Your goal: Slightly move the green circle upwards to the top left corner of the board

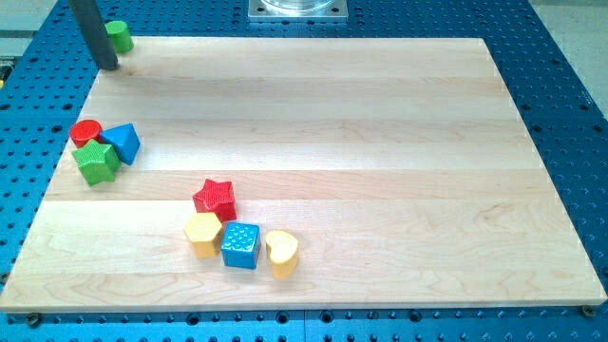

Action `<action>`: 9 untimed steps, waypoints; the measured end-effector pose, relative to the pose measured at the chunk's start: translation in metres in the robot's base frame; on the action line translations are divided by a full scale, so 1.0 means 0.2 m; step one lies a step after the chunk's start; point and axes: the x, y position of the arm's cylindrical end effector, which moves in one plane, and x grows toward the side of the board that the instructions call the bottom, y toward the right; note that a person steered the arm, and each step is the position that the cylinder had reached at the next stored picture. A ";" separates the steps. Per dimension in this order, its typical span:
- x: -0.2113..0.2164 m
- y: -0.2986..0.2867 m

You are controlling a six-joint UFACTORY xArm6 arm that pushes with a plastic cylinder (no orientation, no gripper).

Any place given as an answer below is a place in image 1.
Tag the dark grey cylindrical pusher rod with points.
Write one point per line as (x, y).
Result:
(91, 24)

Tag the green cylinder block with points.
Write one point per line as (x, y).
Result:
(119, 35)

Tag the left board clamp screw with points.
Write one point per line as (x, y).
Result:
(33, 320)

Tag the board clamp screw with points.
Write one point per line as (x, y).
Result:
(588, 311)
(33, 320)

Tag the right board clamp screw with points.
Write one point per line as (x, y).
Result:
(588, 311)

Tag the blue perforated metal table plate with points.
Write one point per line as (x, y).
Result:
(49, 84)

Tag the red cylinder block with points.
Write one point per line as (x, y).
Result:
(84, 131)

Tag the blue triangle block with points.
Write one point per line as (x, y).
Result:
(125, 140)

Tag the green star block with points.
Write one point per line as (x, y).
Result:
(97, 162)

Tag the red star block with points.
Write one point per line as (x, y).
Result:
(216, 197)

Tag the yellow hexagon block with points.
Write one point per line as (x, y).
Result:
(204, 231)

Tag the blue cube block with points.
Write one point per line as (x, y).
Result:
(240, 245)

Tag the yellow heart block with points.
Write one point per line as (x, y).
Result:
(282, 251)

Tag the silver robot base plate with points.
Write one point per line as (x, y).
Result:
(323, 10)

